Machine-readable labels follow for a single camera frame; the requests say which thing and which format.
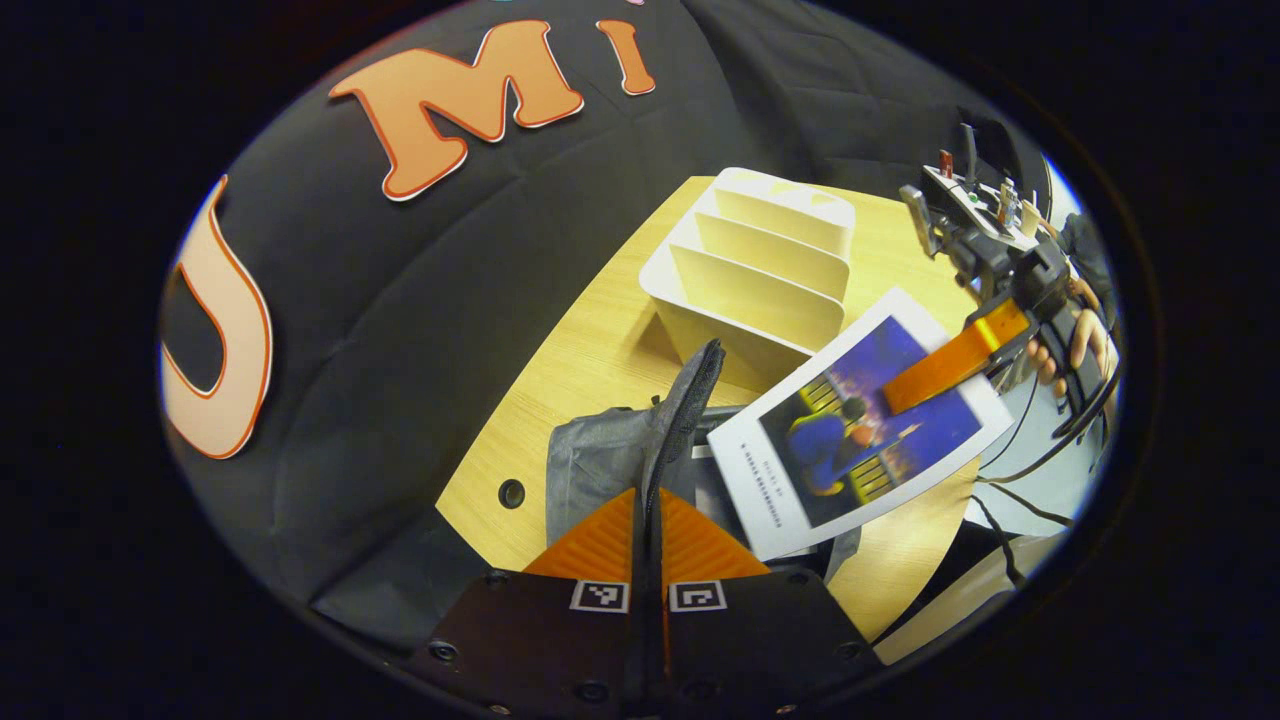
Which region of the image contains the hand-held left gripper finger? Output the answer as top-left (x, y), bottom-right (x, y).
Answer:
top-left (650, 488), bottom-right (883, 719)
top-left (415, 488), bottom-right (651, 719)

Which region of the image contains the grey schoolbag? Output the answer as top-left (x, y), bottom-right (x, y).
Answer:
top-left (545, 338), bottom-right (863, 583)

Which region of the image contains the portrait cover book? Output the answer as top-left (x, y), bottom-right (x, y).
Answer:
top-left (688, 443), bottom-right (761, 549)

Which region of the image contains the blue painting cover book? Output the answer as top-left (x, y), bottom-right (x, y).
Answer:
top-left (707, 288), bottom-right (1016, 561)

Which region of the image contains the white bookshelf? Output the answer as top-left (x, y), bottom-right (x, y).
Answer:
top-left (638, 167), bottom-right (858, 389)

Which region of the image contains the white side desk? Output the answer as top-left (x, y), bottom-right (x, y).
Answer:
top-left (920, 160), bottom-right (1061, 251)

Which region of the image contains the dark computer monitor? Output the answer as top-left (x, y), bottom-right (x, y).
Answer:
top-left (955, 105), bottom-right (1049, 191)

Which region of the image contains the thick black cable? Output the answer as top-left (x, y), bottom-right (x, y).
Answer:
top-left (975, 370), bottom-right (1117, 488)

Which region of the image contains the thin black cable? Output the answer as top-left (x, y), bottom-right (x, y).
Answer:
top-left (968, 493), bottom-right (1029, 591)

